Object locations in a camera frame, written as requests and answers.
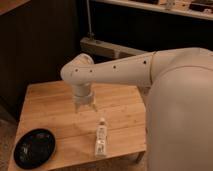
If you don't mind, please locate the clear labelled plastic bottle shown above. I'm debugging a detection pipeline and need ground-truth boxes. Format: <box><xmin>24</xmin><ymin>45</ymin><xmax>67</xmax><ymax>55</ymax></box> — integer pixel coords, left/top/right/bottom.
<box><xmin>95</xmin><ymin>118</ymin><xmax>107</xmax><ymax>157</ymax></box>

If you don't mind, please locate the light wooden table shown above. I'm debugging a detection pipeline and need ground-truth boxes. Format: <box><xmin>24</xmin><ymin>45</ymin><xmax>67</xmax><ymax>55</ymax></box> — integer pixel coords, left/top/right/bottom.
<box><xmin>8</xmin><ymin>81</ymin><xmax>146</xmax><ymax>171</ymax></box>

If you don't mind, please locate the grey metal beam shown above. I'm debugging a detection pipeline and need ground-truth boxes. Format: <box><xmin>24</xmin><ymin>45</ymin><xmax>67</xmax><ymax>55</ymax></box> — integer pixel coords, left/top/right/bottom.
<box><xmin>80</xmin><ymin>37</ymin><xmax>144</xmax><ymax>59</ymax></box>

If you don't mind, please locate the vertical metal pole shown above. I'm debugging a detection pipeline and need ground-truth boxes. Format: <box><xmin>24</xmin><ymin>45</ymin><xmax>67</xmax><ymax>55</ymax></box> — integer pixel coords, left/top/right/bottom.
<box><xmin>86</xmin><ymin>0</ymin><xmax>94</xmax><ymax>40</ymax></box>

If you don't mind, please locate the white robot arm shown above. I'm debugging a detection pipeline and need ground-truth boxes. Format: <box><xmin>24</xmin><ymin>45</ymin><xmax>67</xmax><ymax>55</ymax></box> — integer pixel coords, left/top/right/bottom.
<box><xmin>60</xmin><ymin>47</ymin><xmax>213</xmax><ymax>171</ymax></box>

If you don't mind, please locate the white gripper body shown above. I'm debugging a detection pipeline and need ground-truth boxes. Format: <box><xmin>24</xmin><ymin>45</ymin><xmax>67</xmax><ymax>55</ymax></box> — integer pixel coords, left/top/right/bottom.
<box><xmin>72</xmin><ymin>83</ymin><xmax>94</xmax><ymax>106</ymax></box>

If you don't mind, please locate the wooden shelf with items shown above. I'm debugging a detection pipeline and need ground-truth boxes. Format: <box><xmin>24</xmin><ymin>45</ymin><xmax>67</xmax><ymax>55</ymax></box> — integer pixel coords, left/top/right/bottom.
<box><xmin>93</xmin><ymin>0</ymin><xmax>213</xmax><ymax>21</ymax></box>

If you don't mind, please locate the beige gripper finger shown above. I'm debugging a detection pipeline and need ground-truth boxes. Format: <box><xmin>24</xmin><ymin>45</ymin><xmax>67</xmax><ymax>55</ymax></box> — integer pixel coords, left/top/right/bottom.
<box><xmin>74</xmin><ymin>105</ymin><xmax>80</xmax><ymax>113</ymax></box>
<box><xmin>90</xmin><ymin>102</ymin><xmax>97</xmax><ymax>112</ymax></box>

